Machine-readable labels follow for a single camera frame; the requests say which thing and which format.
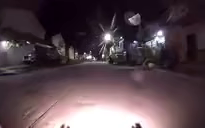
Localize building with lit window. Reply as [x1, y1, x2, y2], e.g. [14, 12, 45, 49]
[165, 6, 205, 68]

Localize pavement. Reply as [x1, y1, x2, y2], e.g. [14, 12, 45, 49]
[0, 63, 58, 77]
[156, 63, 205, 84]

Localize grey asphalt road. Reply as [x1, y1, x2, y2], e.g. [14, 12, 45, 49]
[0, 61, 205, 128]

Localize building with canopy roof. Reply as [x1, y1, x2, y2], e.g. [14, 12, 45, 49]
[0, 7, 47, 68]

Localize parked vehicle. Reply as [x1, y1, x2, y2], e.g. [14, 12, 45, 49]
[22, 51, 37, 65]

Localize street lamp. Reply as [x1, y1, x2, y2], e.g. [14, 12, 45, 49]
[103, 32, 114, 62]

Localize pale building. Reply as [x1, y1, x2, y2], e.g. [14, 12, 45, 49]
[51, 32, 67, 61]

